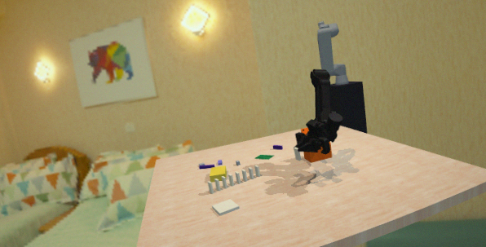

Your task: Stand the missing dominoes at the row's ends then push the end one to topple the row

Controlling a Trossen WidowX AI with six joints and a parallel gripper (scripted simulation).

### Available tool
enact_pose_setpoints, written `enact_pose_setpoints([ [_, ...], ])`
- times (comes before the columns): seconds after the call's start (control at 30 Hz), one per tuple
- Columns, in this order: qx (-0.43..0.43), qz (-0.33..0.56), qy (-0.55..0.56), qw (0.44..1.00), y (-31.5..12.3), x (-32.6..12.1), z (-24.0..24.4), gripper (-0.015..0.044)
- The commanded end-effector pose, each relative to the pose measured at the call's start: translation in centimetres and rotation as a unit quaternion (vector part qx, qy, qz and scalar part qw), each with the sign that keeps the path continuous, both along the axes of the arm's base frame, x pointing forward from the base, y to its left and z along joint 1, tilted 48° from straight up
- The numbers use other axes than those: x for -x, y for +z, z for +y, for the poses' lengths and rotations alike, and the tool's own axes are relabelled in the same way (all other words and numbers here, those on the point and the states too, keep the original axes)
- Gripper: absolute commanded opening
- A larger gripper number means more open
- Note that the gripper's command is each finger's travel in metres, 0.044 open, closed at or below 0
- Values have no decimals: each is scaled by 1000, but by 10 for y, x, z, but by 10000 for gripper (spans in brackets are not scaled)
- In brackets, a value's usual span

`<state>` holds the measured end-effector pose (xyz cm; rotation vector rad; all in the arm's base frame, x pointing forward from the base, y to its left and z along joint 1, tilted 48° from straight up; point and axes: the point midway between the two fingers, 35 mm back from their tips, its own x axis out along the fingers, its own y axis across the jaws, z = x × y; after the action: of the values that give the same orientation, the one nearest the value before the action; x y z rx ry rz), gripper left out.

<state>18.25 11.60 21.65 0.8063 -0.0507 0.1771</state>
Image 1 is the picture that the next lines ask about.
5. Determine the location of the yellow rectangular block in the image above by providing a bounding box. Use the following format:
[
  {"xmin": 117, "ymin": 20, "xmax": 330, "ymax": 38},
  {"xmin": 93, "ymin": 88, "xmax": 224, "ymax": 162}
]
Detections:
[{"xmin": 210, "ymin": 165, "xmax": 227, "ymax": 182}]

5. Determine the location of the green rectangular block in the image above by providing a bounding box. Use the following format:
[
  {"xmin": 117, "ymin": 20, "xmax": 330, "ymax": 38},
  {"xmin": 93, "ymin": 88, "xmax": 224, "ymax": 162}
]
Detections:
[{"xmin": 255, "ymin": 155, "xmax": 274, "ymax": 160}]

